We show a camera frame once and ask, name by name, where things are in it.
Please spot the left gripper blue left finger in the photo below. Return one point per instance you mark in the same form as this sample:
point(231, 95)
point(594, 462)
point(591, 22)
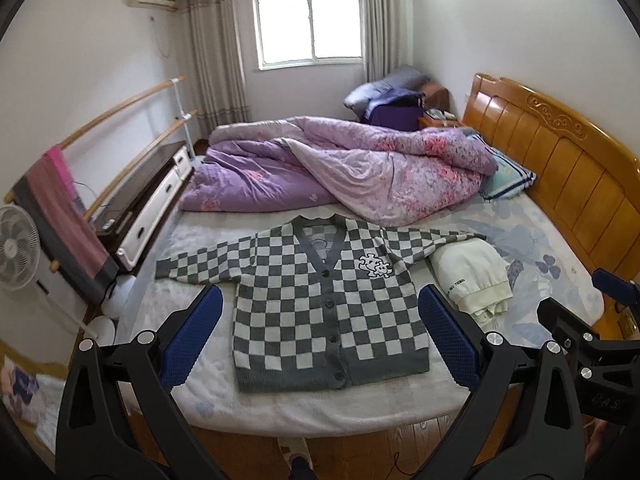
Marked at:
point(184, 334)

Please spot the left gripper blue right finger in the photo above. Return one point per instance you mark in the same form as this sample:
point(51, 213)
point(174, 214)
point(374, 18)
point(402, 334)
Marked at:
point(455, 335)

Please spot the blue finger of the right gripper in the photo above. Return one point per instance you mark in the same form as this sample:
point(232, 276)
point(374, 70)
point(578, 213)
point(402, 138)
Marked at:
point(621, 291)

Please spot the grey white checkered cardigan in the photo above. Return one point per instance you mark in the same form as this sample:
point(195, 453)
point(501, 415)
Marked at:
point(320, 304)

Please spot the cream white folded garment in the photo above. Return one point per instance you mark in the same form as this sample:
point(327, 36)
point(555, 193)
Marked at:
point(474, 278)

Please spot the white floral bed sheet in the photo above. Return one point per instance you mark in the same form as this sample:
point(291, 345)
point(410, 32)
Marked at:
point(540, 265)

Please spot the wooden headboard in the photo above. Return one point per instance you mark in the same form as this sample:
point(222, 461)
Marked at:
point(587, 182)

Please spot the dark white TV cabinet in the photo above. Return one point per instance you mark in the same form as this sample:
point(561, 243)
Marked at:
point(131, 216)

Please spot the pink grey hanging towel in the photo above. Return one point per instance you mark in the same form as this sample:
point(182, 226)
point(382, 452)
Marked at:
point(47, 192)

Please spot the lower wooden ballet bar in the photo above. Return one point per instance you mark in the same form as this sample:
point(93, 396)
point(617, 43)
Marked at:
point(126, 171)

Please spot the wooden ballet bar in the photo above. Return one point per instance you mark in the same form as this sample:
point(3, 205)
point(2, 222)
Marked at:
point(126, 171)
point(170, 83)

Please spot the striped light pillow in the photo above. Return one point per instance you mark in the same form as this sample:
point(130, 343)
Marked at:
point(510, 179)

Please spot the purple floral duvet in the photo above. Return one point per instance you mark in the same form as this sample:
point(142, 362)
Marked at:
point(386, 176)

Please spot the white standing fan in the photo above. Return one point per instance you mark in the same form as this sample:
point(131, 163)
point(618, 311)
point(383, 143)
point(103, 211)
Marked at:
point(20, 248)

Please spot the upper wooden ballet bar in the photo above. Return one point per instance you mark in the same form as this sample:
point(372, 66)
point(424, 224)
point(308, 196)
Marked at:
point(170, 83)

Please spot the wooden nightstand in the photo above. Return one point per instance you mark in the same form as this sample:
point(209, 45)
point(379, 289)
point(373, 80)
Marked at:
point(436, 103)

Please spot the blue grey pillow pile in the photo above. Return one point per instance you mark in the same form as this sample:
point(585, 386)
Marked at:
point(394, 102)

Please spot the left grey beige curtain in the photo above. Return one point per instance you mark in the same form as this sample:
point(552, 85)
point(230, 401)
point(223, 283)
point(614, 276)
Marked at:
point(211, 48)

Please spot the grey beige curtain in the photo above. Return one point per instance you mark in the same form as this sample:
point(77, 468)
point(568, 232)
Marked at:
point(385, 36)
point(211, 48)

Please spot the white framed window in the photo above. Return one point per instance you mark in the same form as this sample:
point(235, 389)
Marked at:
point(307, 32)

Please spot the right grey beige curtain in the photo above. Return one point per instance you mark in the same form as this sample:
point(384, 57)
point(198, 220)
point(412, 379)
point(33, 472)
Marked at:
point(385, 36)

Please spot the wooden bed frame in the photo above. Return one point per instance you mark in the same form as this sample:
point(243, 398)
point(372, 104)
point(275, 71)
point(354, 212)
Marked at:
point(390, 454)

